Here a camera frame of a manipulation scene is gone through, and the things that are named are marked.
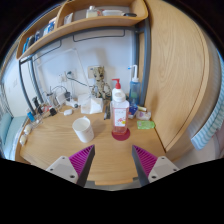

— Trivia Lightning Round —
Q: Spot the brown tree figurine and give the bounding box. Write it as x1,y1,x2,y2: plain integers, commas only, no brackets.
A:
92,65,113,101

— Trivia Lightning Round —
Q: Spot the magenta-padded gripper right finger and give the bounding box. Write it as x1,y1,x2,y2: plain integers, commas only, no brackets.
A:
131,144,181,188

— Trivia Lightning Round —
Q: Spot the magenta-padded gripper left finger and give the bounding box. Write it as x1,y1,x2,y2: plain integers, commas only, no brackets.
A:
45,144,96,188

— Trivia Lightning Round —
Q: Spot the clear drink bottle white cap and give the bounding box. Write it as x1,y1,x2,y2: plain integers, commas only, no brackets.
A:
109,90,130,136

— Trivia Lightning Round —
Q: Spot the white plastic cup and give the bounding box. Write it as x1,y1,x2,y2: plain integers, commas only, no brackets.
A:
72,115,95,144

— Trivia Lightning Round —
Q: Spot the wooden shelf unit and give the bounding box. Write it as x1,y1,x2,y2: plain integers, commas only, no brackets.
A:
15,0,149,61

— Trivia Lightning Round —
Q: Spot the blue cylindrical bottle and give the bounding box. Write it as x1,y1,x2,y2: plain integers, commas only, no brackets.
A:
27,111,38,124

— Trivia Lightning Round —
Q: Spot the white pink packet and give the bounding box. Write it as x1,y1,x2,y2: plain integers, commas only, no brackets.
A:
134,109,152,121

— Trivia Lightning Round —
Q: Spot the flat round red coaster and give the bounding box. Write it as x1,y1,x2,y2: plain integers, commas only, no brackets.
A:
111,128,131,142

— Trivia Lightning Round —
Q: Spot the white tissue pack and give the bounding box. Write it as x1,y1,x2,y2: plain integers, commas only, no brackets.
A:
80,96,104,115

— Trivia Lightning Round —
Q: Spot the wrapped round bun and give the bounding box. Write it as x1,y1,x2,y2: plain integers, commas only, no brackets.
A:
18,134,28,146
23,124,33,135

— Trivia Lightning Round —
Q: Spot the teal striped towel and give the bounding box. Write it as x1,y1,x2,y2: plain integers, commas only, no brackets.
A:
190,96,224,151

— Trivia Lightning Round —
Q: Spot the blue wash bottle white nozzle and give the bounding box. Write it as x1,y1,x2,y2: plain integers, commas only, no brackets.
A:
127,64,142,107

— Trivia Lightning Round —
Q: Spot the bed with teal bedding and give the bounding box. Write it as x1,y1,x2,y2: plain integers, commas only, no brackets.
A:
0,111,28,158

